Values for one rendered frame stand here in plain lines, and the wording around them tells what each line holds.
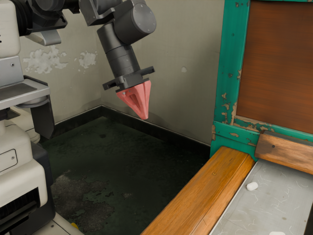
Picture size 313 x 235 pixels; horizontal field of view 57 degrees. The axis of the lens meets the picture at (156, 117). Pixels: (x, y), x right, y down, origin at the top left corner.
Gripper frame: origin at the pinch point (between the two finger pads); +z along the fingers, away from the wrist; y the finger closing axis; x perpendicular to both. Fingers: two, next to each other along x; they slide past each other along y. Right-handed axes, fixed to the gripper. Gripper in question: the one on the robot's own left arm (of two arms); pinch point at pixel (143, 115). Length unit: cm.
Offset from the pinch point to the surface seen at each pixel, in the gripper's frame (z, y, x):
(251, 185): 29.4, 23.2, -5.0
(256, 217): 33.4, 14.9, -8.5
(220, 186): 26.1, 16.7, 0.2
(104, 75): -28, 131, 171
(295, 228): 37.3, 17.0, -16.0
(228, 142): 21.5, 37.0, 6.2
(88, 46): -56, 122, 165
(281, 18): -9.3, 38.4, -20.0
